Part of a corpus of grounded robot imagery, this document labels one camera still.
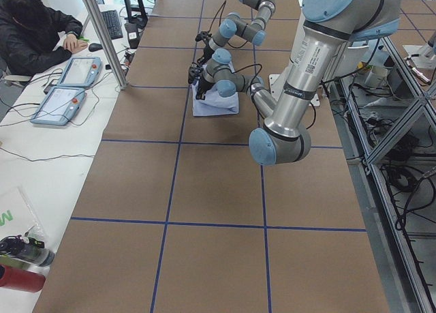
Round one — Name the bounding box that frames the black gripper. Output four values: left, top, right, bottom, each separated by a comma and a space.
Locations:
199, 44, 215, 63
196, 76, 212, 100

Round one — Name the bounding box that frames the light blue striped shirt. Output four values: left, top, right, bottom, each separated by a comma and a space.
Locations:
191, 80, 239, 117

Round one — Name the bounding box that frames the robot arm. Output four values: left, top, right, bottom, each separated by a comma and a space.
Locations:
188, 0, 401, 166
196, 0, 276, 65

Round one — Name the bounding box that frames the black keyboard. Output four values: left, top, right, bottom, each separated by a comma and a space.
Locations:
101, 10, 123, 40

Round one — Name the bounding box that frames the black computer mouse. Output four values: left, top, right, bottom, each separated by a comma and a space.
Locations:
88, 43, 103, 53

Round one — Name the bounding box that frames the upper blue teach pendant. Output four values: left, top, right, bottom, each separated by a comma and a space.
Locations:
57, 57, 102, 89

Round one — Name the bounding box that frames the blue teach pendant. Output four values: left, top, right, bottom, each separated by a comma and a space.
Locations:
57, 57, 102, 89
30, 87, 86, 126

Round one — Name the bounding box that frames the lower blue teach pendant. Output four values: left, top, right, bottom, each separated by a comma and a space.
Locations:
30, 87, 86, 126

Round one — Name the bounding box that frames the seated person in black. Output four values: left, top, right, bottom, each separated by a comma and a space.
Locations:
1, 0, 88, 76

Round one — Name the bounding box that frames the bagged white Mini shirt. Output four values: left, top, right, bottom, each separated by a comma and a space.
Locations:
1, 186, 48, 241

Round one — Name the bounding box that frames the clear grey water bottle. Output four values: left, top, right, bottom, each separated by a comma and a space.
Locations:
1, 235, 55, 267

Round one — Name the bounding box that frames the red water bottle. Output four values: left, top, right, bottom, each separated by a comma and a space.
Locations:
1, 265, 46, 293

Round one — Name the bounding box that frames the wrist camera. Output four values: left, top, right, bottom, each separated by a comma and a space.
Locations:
195, 31, 211, 44
188, 62, 203, 85

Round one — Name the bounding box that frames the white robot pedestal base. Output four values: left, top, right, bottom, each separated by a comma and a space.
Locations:
268, 61, 320, 107

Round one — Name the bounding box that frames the aluminium frame post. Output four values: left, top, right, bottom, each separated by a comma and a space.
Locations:
82, 0, 127, 90

